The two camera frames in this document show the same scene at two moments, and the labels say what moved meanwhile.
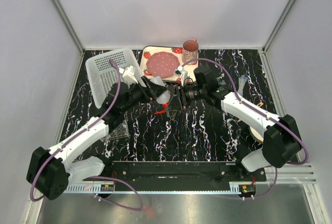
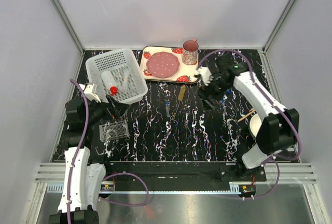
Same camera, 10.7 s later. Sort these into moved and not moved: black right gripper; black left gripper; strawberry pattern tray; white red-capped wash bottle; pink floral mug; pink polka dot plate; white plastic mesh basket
Moved: white red-capped wash bottle; black right gripper; black left gripper
Not moved: strawberry pattern tray; white plastic mesh basket; pink floral mug; pink polka dot plate
